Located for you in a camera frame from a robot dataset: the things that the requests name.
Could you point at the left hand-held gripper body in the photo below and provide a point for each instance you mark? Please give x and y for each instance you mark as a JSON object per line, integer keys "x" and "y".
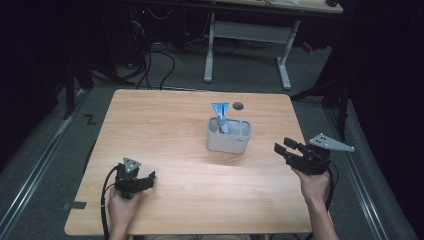
{"x": 126, "y": 181}

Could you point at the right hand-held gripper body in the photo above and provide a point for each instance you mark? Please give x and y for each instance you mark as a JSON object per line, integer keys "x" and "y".
{"x": 311, "y": 161}

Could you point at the grey plastic holder box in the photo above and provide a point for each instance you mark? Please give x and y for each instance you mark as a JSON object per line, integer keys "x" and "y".
{"x": 228, "y": 141}

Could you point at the blue and red toothpaste tube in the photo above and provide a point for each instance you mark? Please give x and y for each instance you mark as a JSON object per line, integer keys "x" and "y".
{"x": 221, "y": 115}

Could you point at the person's right hand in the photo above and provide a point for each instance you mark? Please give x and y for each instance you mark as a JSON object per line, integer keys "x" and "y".
{"x": 315, "y": 186}

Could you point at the person's left hand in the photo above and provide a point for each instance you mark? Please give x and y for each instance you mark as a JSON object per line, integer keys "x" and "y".
{"x": 121, "y": 208}

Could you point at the grey tape strip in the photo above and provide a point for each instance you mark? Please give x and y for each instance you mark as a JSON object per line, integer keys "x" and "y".
{"x": 76, "y": 205}

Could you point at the dark metal stand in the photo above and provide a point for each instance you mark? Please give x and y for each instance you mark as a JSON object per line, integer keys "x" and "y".
{"x": 69, "y": 93}
{"x": 341, "y": 110}

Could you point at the black round table grommet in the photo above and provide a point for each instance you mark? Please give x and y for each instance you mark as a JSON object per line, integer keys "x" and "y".
{"x": 238, "y": 106}

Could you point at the small red object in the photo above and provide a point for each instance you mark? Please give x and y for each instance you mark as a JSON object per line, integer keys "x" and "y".
{"x": 307, "y": 47}

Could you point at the white-framed wooden desk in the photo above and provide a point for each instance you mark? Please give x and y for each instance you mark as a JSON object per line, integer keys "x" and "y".
{"x": 253, "y": 32}

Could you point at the metal floor rail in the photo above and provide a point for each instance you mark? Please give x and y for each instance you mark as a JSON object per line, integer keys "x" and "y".
{"x": 33, "y": 173}
{"x": 361, "y": 186}

